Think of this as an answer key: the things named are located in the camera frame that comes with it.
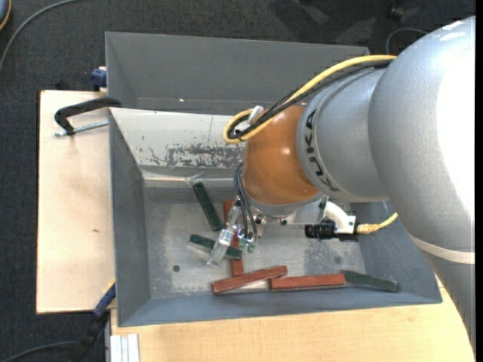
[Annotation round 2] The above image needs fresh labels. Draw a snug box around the black cylinder on white bracket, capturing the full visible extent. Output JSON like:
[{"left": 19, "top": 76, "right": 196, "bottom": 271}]
[{"left": 304, "top": 200, "right": 358, "bottom": 243}]

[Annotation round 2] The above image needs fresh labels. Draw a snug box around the pale wood flat board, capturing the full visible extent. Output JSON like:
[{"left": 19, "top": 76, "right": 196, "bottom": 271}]
[{"left": 35, "top": 89, "right": 118, "bottom": 315}]

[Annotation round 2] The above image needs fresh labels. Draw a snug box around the grey metal bin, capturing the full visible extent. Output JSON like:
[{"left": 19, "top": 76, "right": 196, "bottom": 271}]
[{"left": 104, "top": 31, "right": 443, "bottom": 328}]

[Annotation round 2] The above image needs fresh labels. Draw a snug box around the dark green flat block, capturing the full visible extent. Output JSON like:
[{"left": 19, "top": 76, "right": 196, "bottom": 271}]
[
  {"left": 340, "top": 269, "right": 399, "bottom": 293},
  {"left": 192, "top": 181, "right": 225, "bottom": 233},
  {"left": 188, "top": 233, "right": 244, "bottom": 261}
]

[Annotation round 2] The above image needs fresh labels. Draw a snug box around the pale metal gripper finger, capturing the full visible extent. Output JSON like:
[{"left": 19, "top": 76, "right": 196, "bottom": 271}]
[
  {"left": 225, "top": 202, "right": 242, "bottom": 236},
  {"left": 206, "top": 229, "right": 235, "bottom": 268}
]

